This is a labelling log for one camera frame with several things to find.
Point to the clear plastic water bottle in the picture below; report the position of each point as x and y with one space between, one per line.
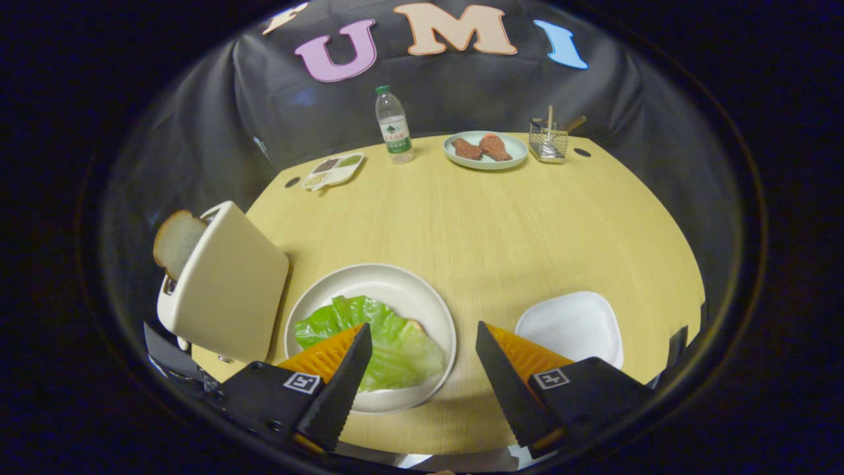
394 128

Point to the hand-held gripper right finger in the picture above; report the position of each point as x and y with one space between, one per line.
508 389

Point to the white square plate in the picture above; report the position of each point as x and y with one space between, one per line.
573 326

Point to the black backdrop cloth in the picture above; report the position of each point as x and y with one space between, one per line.
461 92

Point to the large round cream plate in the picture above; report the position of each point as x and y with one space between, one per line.
395 297

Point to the green lettuce leaf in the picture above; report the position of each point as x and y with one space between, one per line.
402 346

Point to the brown meat piece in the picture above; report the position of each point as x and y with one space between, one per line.
466 149
495 147

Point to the cream toaster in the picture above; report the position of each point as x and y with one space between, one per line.
227 290

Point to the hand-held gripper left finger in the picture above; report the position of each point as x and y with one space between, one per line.
343 389

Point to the small round plate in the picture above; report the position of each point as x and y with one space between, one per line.
488 161

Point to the white divided condiment tray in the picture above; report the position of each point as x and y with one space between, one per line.
333 170

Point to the bread slice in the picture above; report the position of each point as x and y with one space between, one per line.
177 243

